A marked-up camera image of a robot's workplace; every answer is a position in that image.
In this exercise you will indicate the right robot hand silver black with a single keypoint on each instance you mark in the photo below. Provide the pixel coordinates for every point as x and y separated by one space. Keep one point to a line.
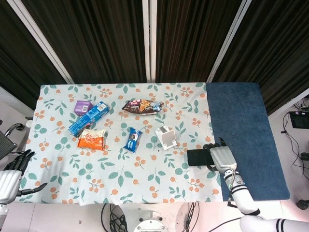
223 158

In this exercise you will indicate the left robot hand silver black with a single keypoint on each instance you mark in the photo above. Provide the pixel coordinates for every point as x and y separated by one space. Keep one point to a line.
9 181

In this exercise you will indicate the black smartphone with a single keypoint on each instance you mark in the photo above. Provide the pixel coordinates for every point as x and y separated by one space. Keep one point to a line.
199 157

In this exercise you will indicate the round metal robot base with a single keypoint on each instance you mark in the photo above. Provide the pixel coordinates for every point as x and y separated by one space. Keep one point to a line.
149 224

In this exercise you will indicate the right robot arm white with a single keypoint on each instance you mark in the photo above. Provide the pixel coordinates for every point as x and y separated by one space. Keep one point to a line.
241 195

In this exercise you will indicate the white phone stand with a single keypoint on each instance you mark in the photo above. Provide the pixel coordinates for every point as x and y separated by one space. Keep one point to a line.
166 139

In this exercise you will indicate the black mesh chair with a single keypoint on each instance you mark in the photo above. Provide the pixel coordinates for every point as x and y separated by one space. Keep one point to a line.
6 145

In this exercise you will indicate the blue felt mat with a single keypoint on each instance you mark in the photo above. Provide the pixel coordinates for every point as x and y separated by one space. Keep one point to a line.
241 108

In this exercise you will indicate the small black monitor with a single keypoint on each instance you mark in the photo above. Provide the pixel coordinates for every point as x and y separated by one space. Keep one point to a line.
299 120

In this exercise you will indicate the orange white snack bag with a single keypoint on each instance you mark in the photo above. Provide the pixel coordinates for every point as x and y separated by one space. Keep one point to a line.
91 142

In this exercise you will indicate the small black floor object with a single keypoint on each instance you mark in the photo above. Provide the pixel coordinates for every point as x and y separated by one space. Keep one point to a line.
303 204

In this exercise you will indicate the blue cookie packet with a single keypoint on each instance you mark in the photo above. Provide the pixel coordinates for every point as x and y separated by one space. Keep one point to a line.
132 140

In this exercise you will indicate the brown snack bag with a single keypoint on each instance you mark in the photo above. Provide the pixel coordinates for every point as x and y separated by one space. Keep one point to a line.
140 107

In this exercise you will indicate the long blue cookie box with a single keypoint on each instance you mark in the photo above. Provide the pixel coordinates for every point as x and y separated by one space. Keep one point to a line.
89 118

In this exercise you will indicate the floral tablecloth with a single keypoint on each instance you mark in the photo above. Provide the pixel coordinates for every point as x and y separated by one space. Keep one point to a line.
120 169

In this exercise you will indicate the purple small box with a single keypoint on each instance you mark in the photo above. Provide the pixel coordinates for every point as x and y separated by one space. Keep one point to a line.
82 106

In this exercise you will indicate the dark curtain panel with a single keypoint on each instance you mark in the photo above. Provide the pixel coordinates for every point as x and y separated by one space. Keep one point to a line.
277 48
14 60
188 41
96 41

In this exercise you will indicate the white frame post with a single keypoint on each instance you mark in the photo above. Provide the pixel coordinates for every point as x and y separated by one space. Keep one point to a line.
145 48
228 41
40 41

